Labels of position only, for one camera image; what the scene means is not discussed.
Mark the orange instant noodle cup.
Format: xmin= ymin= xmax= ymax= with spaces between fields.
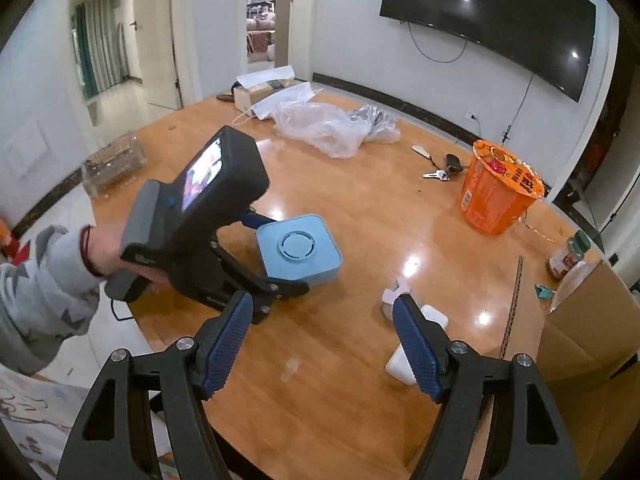
xmin=458 ymin=139 xmax=546 ymax=236

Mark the glass jar green lid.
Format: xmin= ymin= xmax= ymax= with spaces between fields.
xmin=546 ymin=232 xmax=592 ymax=281

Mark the clear plastic storage container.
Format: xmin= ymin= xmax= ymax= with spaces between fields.
xmin=81 ymin=132 xmax=148 ymax=197

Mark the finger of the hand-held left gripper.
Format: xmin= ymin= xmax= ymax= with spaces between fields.
xmin=212 ymin=242 xmax=310 ymax=325
xmin=239 ymin=210 xmax=280 ymax=233

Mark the white wall panel cover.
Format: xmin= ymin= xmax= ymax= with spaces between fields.
xmin=2 ymin=119 xmax=52 ymax=180

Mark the cardboard box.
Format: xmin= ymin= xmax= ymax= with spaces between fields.
xmin=499 ymin=255 xmax=640 ymax=480

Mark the floral printed cloth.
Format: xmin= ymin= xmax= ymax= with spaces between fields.
xmin=0 ymin=365 xmax=168 ymax=480

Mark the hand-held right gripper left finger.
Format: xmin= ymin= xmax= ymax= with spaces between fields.
xmin=57 ymin=290 xmax=254 ymax=480

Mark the person's left forearm grey sleeve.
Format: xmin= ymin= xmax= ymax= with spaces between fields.
xmin=0 ymin=225 xmax=108 ymax=377

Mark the person's left hand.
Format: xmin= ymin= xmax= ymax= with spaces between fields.
xmin=91 ymin=221 xmax=173 ymax=297

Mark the white door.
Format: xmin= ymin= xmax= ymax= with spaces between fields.
xmin=132 ymin=0 xmax=183 ymax=111

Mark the black wall television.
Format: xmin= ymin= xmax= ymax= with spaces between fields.
xmin=378 ymin=0 xmax=599 ymax=104

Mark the small white plastic piece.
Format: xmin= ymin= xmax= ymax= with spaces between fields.
xmin=382 ymin=276 xmax=412 ymax=320

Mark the green striped curtain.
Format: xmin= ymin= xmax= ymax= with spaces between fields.
xmin=71 ymin=0 xmax=131 ymax=101

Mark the light blue square box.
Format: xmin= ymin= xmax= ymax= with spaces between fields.
xmin=256 ymin=214 xmax=344 ymax=284

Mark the black item in clear wrap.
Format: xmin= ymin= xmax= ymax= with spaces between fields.
xmin=347 ymin=104 xmax=402 ymax=145

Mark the tissue box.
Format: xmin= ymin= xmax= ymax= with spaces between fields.
xmin=234 ymin=65 xmax=302 ymax=112

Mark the clear plastic bag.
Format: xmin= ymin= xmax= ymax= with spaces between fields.
xmin=272 ymin=101 xmax=370 ymax=160

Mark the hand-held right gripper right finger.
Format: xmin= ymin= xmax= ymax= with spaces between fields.
xmin=391 ymin=294 xmax=581 ymax=480

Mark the black television cable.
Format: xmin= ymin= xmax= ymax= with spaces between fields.
xmin=407 ymin=20 xmax=535 ymax=145

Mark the white power adapter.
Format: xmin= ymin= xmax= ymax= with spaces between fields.
xmin=385 ymin=302 xmax=451 ymax=387

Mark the red string bracelet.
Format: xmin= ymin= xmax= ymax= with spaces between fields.
xmin=79 ymin=224 xmax=105 ymax=278

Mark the white face mask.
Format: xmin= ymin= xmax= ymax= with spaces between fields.
xmin=232 ymin=82 xmax=327 ymax=127

